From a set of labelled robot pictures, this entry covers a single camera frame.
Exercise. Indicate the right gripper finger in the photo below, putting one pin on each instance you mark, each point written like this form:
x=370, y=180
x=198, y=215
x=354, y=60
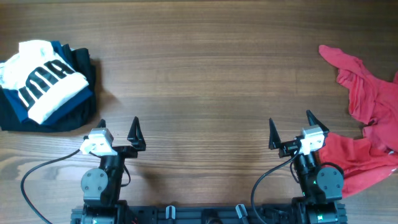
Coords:
x=274, y=139
x=312, y=120

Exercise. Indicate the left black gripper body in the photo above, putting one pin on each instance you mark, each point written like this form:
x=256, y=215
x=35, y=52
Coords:
x=117, y=162

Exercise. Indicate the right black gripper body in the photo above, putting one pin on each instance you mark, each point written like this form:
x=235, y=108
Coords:
x=287, y=149

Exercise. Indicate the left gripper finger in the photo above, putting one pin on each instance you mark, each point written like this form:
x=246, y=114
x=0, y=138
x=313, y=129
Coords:
x=101, y=124
x=135, y=136

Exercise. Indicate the red t-shirt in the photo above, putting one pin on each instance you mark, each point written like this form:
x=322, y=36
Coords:
x=373, y=102

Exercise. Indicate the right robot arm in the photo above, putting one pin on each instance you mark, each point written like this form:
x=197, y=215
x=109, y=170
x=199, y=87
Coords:
x=321, y=183

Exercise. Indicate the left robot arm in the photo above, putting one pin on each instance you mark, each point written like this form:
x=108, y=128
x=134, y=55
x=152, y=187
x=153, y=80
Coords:
x=101, y=186

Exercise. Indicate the black folded garment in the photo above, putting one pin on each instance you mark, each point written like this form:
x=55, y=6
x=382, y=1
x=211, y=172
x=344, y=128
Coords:
x=72, y=115

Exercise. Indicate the blue folded garment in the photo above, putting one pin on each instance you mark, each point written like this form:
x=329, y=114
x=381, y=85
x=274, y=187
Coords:
x=62, y=107

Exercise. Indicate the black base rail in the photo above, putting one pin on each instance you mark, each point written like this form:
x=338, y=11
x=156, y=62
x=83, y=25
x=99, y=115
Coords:
x=269, y=213

